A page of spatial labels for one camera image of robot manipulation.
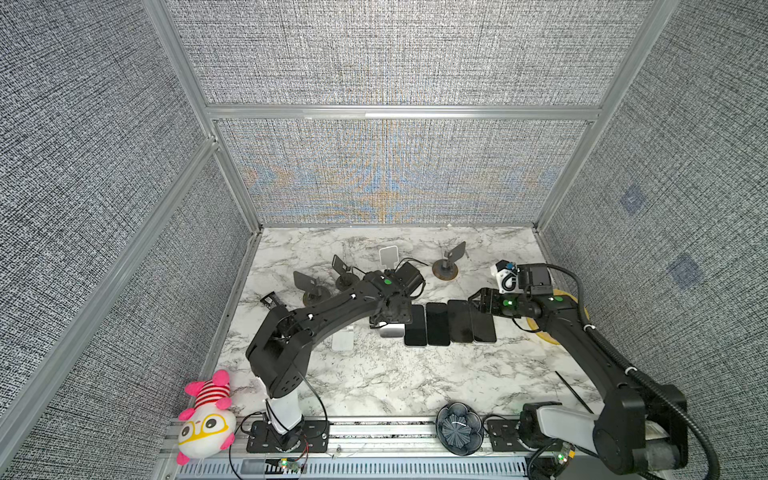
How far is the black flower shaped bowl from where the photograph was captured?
73cm

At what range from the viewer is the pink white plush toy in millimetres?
690

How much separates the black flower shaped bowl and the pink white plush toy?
20.0 inches
